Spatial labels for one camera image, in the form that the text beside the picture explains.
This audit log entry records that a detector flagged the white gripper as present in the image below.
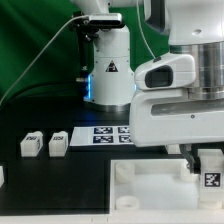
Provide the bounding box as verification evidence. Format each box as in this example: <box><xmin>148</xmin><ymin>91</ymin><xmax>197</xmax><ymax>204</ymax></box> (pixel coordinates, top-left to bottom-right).
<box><xmin>129</xmin><ymin>89</ymin><xmax>224</xmax><ymax>173</ymax></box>

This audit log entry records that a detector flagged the white square tabletop part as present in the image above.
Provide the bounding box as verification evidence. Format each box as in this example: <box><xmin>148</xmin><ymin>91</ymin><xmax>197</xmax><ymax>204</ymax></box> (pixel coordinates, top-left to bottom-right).
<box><xmin>108</xmin><ymin>159</ymin><xmax>224</xmax><ymax>224</ymax></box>

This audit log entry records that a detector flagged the marker tag sheet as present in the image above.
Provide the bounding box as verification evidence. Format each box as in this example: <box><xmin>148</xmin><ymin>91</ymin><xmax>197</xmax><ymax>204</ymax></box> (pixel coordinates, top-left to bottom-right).
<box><xmin>70</xmin><ymin>125</ymin><xmax>132</xmax><ymax>146</ymax></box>

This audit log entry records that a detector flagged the white obstacle piece left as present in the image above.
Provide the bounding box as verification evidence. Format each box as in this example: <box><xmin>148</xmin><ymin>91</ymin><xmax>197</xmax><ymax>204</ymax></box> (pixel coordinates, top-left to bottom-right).
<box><xmin>0</xmin><ymin>166</ymin><xmax>4</xmax><ymax>188</ymax></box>

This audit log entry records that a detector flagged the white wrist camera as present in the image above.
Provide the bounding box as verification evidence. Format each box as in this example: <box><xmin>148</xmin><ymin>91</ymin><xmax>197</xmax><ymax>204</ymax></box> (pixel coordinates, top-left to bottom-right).
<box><xmin>135</xmin><ymin>53</ymin><xmax>196</xmax><ymax>91</ymax></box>

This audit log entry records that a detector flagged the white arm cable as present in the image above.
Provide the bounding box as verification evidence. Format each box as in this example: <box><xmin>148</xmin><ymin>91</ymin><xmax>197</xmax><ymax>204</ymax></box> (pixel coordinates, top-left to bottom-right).
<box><xmin>135</xmin><ymin>0</ymin><xmax>157</xmax><ymax>61</ymax></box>

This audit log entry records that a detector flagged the black camera on stand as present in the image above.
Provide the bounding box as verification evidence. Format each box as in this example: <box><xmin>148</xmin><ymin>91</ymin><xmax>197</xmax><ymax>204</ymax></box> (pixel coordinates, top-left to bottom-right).
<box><xmin>69</xmin><ymin>11</ymin><xmax>124</xmax><ymax>83</ymax></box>

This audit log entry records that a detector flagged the grey camera cable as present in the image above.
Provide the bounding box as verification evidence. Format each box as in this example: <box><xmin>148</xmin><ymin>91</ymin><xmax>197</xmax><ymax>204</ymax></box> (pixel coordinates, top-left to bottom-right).
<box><xmin>0</xmin><ymin>14</ymin><xmax>90</xmax><ymax>108</ymax></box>

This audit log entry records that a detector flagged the black cable on table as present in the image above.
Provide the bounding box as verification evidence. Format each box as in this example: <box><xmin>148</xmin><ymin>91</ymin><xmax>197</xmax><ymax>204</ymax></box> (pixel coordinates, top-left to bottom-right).
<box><xmin>3</xmin><ymin>79</ymin><xmax>84</xmax><ymax>106</ymax></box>

